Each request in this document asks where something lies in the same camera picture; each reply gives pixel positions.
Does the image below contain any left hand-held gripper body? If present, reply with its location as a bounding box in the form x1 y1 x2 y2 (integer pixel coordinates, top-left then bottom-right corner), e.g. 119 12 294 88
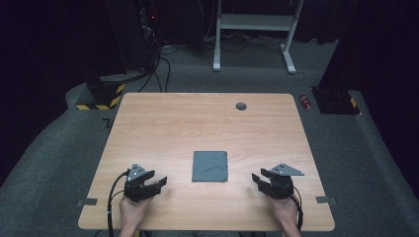
123 163 156 203

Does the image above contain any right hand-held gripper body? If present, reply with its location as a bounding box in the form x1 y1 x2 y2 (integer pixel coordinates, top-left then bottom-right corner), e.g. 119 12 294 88
263 162 305 200

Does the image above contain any grey cloth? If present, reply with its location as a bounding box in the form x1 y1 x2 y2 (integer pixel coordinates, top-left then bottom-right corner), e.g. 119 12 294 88
192 150 229 184

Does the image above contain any person's left hand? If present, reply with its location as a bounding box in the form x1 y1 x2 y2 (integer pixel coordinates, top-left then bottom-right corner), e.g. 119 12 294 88
119 193 154 229

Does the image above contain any person's right hand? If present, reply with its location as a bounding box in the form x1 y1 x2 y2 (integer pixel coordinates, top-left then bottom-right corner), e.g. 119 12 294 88
267 195 300 230

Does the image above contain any grey tape piece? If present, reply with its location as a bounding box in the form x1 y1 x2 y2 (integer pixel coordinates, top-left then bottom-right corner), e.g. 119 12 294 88
76 197 99 207
315 196 338 205

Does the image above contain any red can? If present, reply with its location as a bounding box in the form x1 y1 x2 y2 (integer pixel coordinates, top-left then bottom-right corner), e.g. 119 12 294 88
298 94 312 112

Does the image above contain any yellow-striped black stand base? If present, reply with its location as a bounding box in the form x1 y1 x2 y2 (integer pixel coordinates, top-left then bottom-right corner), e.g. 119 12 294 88
75 74 127 112

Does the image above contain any plain black stand base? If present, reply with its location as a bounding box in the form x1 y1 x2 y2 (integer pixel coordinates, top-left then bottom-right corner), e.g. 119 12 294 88
310 86 362 116

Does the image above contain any black curtain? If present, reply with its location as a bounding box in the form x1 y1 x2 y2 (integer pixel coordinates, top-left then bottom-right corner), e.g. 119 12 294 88
0 0 126 191
317 0 419 198

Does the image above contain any black equipment tower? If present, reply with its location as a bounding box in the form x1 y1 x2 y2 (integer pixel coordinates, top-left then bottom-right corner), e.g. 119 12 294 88
105 0 162 75

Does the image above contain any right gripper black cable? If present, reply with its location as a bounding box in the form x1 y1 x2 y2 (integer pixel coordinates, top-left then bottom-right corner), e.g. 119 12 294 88
291 185 304 232

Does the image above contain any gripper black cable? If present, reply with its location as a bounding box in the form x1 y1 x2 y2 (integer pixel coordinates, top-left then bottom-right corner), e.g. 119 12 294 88
291 185 304 232
106 169 131 237

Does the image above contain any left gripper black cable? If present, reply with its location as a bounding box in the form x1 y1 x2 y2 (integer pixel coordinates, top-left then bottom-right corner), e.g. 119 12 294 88
106 169 131 237

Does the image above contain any black floor cable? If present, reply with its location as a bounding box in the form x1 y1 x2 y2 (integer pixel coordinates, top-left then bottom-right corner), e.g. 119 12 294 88
159 55 172 94
137 48 163 94

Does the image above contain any white metal desk frame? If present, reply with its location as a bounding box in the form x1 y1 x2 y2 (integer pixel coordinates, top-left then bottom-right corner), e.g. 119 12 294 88
212 0 305 75

